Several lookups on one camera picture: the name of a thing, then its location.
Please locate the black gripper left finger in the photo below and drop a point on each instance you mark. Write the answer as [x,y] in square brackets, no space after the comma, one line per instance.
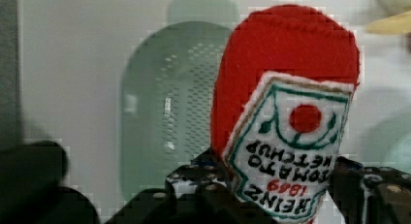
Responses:
[193,194]

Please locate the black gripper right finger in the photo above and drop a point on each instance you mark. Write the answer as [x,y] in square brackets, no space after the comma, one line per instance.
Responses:
[370,195]

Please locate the red felt ketchup bottle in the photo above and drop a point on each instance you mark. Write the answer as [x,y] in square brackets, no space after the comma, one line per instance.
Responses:
[281,100]

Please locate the green oval strainer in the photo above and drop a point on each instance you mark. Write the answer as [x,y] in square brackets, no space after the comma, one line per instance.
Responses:
[166,98]

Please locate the green cup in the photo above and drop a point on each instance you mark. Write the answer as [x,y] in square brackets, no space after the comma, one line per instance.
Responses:
[388,143]

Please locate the yellow plush banana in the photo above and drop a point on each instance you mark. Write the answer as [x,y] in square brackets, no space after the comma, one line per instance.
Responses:
[394,25]

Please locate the grey partition panel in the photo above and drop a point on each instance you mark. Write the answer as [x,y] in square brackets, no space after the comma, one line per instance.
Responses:
[10,108]

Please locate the black camera stand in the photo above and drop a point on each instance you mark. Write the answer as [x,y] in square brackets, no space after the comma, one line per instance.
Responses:
[31,191]

